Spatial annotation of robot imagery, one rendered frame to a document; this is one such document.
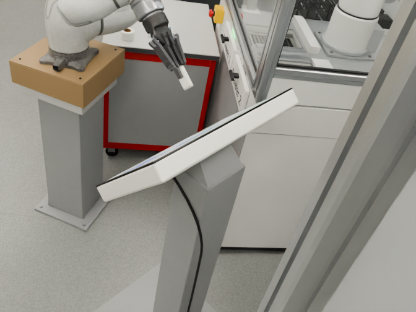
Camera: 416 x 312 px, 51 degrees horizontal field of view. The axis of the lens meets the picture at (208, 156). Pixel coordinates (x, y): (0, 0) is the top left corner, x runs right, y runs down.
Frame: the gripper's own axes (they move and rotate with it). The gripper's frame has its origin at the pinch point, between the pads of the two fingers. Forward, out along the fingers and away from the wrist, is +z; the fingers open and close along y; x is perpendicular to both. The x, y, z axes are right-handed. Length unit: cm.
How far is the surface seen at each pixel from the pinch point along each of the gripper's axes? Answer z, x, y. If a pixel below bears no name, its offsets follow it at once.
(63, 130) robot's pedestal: -8, 78, 11
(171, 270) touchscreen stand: 53, 29, -16
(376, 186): 21, -70, -81
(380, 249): 28, -67, -77
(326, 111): 33, -15, 51
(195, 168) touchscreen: 23.9, -6.5, -22.2
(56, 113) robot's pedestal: -15, 74, 9
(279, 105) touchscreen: 19.6, -25.8, -1.9
